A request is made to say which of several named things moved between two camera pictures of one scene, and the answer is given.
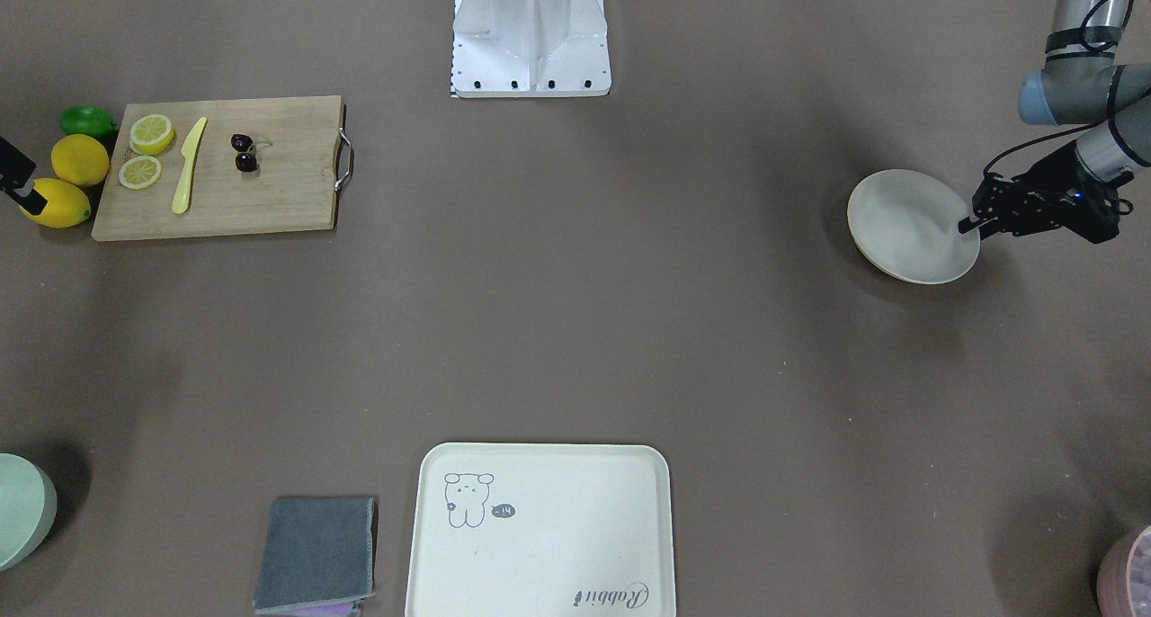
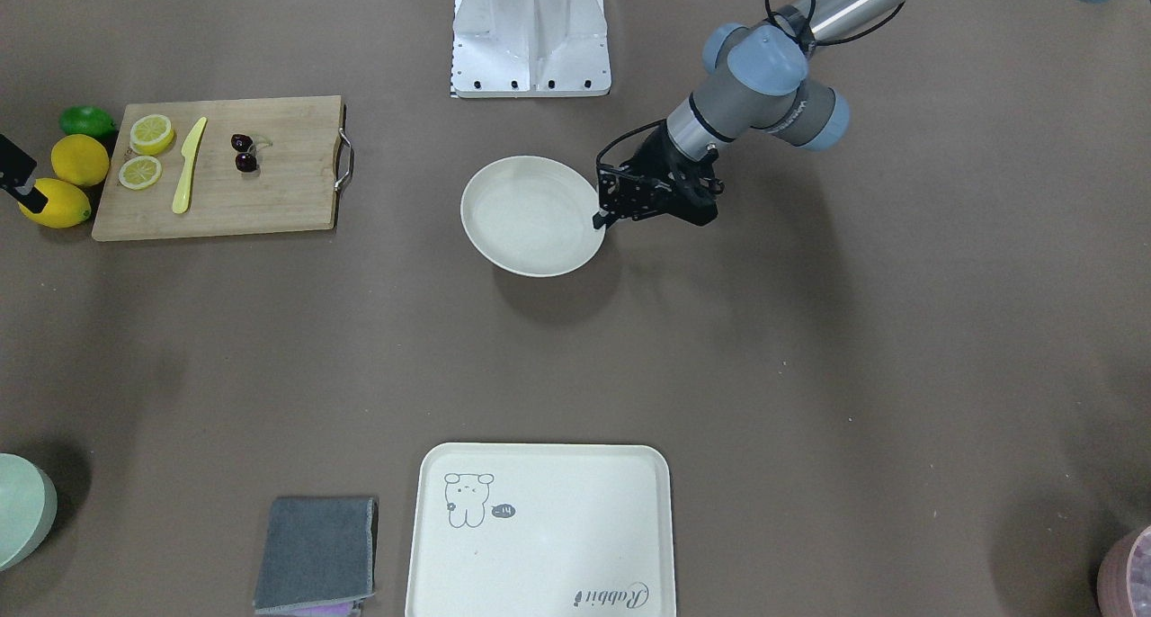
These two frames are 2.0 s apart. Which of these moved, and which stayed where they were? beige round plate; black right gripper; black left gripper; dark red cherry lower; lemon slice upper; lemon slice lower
Moved: beige round plate; black left gripper
Stayed: lemon slice lower; lemon slice upper; black right gripper; dark red cherry lower
